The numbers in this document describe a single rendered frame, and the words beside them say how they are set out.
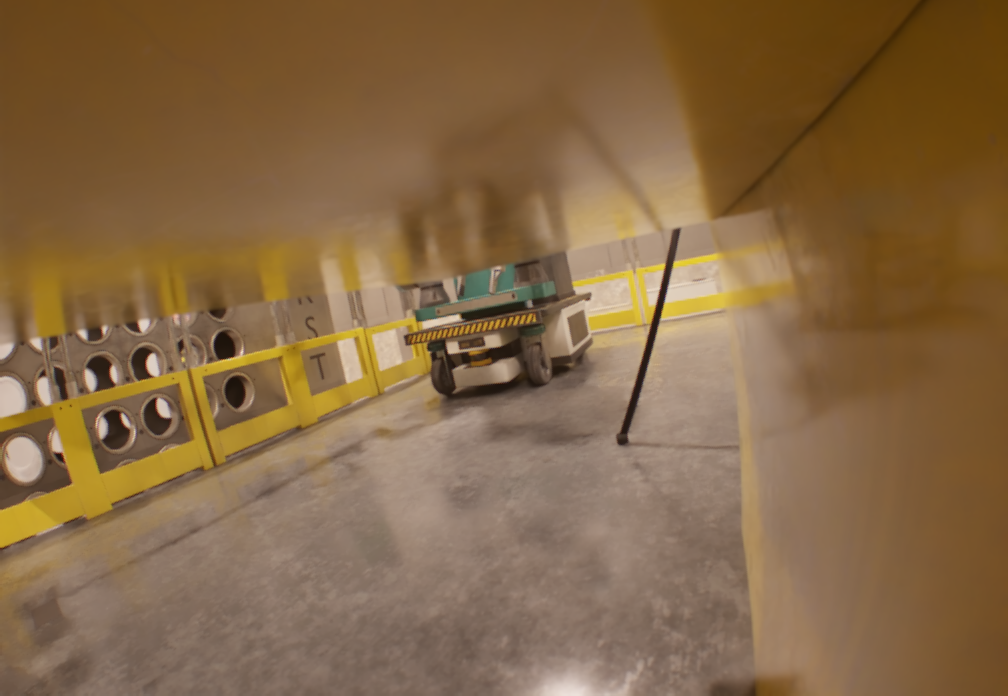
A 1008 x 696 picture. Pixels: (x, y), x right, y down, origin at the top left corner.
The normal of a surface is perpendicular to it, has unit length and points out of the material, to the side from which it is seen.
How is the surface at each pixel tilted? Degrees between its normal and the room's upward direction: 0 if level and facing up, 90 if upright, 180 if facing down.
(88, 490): 90
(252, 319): 90
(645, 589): 0
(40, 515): 90
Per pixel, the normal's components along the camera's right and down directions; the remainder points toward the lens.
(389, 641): -0.21, -0.98
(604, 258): -0.38, 0.13
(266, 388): 0.90, -0.17
